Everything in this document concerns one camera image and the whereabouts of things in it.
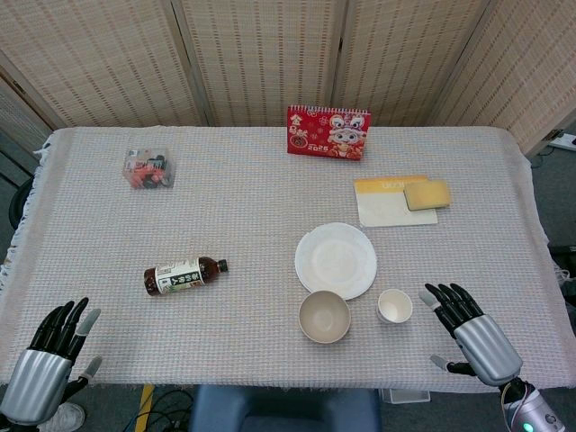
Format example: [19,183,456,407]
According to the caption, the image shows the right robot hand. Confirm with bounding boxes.
[418,283,525,386]

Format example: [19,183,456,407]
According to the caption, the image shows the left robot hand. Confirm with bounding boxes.
[0,297,104,428]

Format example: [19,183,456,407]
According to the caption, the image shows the white paper cup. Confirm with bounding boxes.
[376,288,414,325]

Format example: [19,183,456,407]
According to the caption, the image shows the beige bowl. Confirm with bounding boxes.
[299,290,352,346]

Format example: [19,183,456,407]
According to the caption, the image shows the white round plate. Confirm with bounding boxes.
[294,222,378,302]

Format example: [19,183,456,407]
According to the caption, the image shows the white shoe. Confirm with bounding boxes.
[38,401,86,432]

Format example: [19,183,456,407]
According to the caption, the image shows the yellow sponge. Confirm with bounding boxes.
[403,179,452,212]

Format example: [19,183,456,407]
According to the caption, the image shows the yellow white notebook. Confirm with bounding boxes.
[353,175,439,229]

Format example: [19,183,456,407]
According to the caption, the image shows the black wheel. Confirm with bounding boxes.
[8,175,35,228]

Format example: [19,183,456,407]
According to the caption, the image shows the brown tea bottle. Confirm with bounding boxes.
[143,256,230,298]

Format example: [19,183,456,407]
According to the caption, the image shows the blue chair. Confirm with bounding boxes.
[188,384,383,432]

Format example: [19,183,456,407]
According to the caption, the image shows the clear bag of clips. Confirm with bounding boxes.
[121,148,176,192]

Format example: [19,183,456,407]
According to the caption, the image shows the woven tablecloth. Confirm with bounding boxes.
[0,125,569,392]

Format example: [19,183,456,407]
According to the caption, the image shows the red desk calendar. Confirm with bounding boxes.
[286,104,373,162]

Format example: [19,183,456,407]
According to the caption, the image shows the bamboo folding screen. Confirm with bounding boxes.
[0,0,576,157]

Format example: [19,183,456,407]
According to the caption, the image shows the floor cables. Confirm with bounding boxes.
[123,386,195,432]

